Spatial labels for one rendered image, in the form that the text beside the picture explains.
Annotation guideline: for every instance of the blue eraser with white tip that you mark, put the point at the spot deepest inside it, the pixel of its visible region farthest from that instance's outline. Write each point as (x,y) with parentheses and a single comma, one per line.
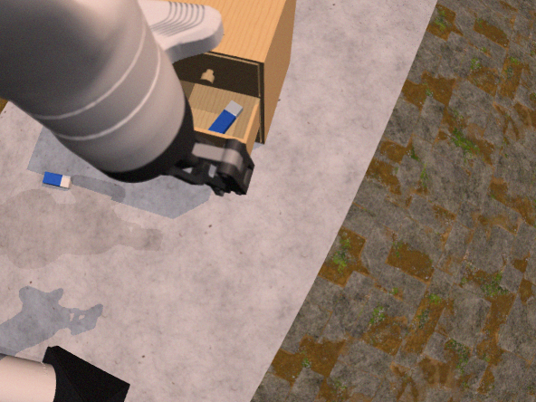
(57,180)
(226,118)

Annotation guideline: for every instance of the brown wooden chest of drawers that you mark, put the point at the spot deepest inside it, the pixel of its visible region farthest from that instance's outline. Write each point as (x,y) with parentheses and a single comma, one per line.
(258,31)

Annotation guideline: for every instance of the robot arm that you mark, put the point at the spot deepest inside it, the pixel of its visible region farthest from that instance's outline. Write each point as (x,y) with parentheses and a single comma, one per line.
(92,73)

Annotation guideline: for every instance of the brown wooden drawer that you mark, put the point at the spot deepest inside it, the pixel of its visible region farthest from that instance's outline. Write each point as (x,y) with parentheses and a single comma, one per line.
(221,71)
(208,102)
(259,135)

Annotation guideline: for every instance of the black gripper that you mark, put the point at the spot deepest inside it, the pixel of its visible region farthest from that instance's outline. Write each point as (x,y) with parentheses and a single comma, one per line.
(234,166)

